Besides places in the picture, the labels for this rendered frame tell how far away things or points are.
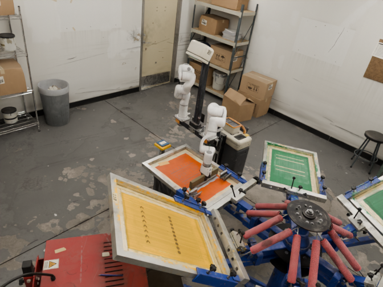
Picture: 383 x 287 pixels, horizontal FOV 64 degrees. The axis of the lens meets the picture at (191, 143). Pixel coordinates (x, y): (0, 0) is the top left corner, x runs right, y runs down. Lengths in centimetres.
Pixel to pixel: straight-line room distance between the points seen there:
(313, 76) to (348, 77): 61
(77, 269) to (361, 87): 511
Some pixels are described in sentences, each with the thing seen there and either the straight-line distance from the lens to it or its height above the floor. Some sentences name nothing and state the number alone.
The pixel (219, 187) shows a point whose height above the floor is 95.
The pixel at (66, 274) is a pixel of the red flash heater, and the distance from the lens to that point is 200.
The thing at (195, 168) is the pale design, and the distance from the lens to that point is 296.
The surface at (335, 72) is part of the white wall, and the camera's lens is 599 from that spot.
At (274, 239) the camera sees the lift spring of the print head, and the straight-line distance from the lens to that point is 218.
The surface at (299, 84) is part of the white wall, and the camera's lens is 629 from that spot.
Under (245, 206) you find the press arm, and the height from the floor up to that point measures 104.
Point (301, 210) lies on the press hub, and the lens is 229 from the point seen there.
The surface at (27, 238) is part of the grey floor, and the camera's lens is 372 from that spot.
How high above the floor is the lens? 273
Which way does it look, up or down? 32 degrees down
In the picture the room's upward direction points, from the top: 9 degrees clockwise
